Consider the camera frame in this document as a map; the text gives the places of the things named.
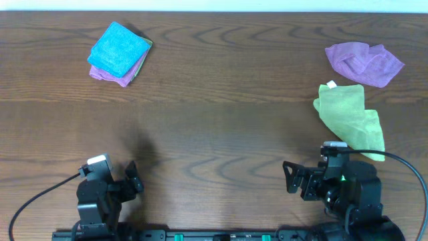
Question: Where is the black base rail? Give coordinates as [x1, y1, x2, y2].
[51, 228, 335, 241]

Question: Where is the folded green cloth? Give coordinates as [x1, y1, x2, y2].
[130, 37, 153, 81]

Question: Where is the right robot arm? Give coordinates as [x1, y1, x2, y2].
[283, 159, 405, 241]

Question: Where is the folded purple cloth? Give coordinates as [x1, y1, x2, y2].
[89, 66, 133, 87]

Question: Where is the blue microfiber cloth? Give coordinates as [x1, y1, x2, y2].
[88, 21, 150, 78]

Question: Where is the black cable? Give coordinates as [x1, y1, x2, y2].
[8, 172, 83, 241]
[326, 149, 428, 241]

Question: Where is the left black cable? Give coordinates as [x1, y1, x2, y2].
[8, 172, 83, 241]

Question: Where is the crumpled green cloth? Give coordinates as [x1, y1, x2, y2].
[313, 84, 385, 151]

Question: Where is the crumpled purple cloth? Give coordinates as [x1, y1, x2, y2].
[325, 42, 405, 88]

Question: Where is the right black cable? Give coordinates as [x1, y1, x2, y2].
[326, 149, 428, 241]

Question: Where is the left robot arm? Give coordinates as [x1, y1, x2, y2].
[76, 161, 144, 240]

